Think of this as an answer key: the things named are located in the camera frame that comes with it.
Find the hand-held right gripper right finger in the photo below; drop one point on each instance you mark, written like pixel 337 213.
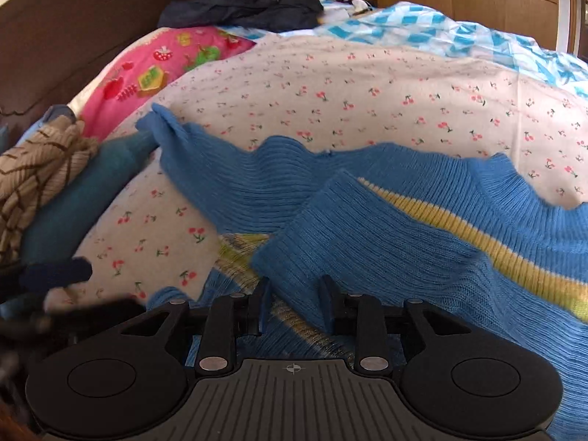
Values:
pixel 331 305

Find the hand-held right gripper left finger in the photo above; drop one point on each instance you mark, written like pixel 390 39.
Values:
pixel 257 305

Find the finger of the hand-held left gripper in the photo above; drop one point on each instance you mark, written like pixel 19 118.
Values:
pixel 57 273
pixel 92 312

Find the blue knit sweater yellow stripe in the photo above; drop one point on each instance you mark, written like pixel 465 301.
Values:
pixel 367 239

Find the dark clothes pile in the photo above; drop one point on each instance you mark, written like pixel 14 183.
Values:
pixel 243 4

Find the teal cloth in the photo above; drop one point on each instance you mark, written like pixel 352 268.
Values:
pixel 82 193

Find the beige knit garment brown lines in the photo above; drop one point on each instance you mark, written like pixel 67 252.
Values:
pixel 36 170

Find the light blue cloth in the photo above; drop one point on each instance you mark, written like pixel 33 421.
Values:
pixel 55 115

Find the cherry print bed sheet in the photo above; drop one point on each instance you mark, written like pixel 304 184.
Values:
pixel 349 96

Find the pink fruit print sheet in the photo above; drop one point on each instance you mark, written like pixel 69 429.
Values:
pixel 151 64

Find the dark brown bed board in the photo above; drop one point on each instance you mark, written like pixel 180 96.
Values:
pixel 92 14

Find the blue white checkered quilt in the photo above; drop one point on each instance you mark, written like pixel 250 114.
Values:
pixel 413 25

